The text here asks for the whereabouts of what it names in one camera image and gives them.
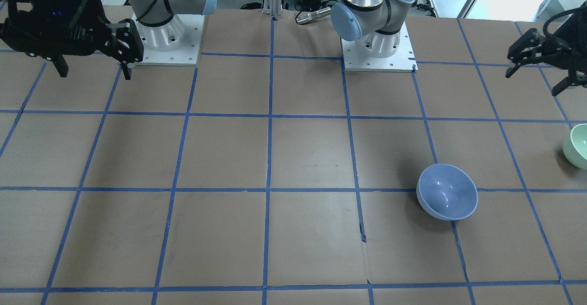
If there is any green bowl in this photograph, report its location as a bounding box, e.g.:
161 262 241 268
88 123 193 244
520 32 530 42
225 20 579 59
562 123 587 170

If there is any blue bowl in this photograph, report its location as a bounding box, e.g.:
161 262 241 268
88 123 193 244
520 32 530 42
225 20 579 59
416 163 479 221

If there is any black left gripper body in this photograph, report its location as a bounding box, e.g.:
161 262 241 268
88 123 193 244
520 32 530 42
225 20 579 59
541 1 587 74

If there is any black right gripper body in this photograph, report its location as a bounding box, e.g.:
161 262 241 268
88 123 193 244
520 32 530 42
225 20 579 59
1 0 112 58

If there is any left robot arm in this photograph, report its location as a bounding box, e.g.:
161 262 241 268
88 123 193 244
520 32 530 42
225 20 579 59
331 0 586 96

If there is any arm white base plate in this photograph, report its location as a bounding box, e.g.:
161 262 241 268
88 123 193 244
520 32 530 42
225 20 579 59
340 22 419 73
136 15 206 66

